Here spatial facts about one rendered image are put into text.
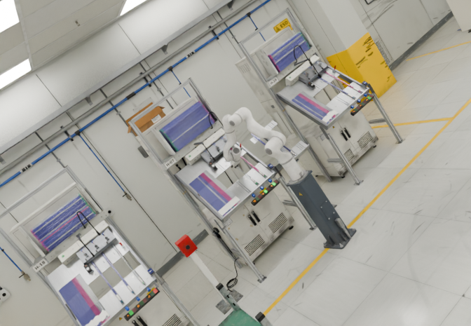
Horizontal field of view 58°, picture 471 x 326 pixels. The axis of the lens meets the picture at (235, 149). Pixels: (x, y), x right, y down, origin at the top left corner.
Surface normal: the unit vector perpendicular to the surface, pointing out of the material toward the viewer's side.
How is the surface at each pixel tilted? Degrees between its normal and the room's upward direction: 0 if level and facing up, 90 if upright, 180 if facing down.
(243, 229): 90
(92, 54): 90
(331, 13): 90
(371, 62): 90
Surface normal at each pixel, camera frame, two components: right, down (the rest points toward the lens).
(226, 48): 0.39, -0.03
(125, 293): -0.10, -0.57
